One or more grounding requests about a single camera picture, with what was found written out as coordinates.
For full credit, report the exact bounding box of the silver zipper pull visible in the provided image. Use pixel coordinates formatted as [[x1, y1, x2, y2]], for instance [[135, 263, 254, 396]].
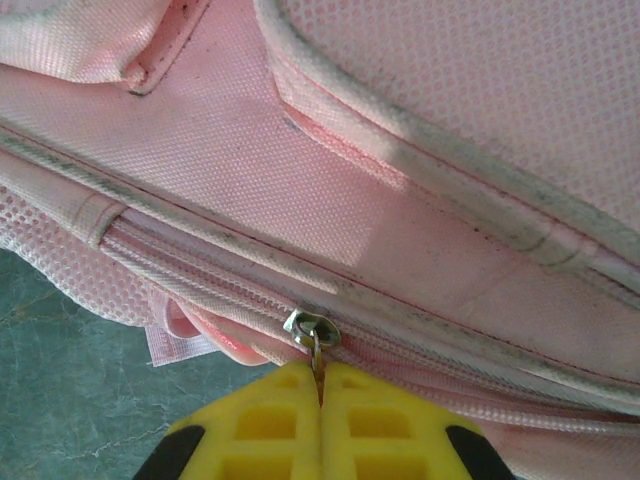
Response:
[[282, 308, 343, 396]]

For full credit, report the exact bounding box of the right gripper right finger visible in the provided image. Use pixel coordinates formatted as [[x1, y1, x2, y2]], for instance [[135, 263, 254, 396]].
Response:
[[318, 360, 517, 480]]

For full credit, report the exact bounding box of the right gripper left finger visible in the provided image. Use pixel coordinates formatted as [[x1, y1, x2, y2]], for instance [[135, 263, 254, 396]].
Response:
[[133, 360, 322, 480]]

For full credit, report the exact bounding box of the pink student backpack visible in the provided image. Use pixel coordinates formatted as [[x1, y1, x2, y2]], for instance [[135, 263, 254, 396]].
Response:
[[0, 0, 640, 480]]

